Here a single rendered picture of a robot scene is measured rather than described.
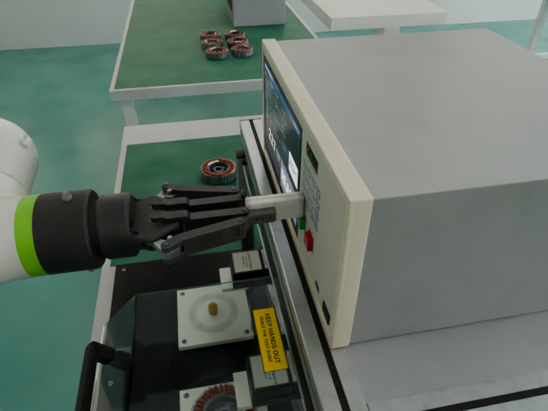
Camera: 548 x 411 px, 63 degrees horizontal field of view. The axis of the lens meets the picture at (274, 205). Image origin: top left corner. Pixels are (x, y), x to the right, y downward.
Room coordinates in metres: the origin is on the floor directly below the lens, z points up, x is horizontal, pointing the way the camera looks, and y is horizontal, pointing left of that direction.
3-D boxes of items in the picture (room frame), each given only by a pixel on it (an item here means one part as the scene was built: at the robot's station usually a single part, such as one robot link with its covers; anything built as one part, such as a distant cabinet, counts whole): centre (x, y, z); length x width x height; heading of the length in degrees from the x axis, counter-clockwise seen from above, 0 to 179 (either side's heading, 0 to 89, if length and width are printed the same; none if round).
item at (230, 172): (1.19, 0.17, 0.77); 0.11 x 0.11 x 0.04
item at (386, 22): (1.49, -0.29, 0.98); 0.37 x 0.35 x 0.46; 11
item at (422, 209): (0.54, -0.21, 1.22); 0.44 x 0.39 x 0.20; 11
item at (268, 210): (0.40, 0.02, 1.21); 0.05 x 0.03 x 0.01; 101
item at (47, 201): (0.39, 0.23, 1.20); 0.09 x 0.06 x 0.12; 11
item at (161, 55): (2.87, 0.36, 0.38); 1.85 x 1.10 x 0.75; 11
